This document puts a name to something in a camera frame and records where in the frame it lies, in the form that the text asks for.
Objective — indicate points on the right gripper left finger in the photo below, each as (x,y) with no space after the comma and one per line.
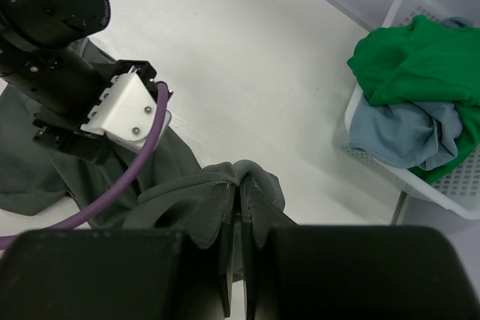
(164,273)

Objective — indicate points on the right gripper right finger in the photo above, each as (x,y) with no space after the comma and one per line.
(347,272)

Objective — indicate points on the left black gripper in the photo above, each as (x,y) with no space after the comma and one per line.
(38,59)

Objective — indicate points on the blue t shirt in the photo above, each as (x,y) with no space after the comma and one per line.
(408,132)

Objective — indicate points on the white laundry basket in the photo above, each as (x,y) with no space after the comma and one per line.
(414,113)

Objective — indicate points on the grey green t shirt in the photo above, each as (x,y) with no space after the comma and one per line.
(172,190)

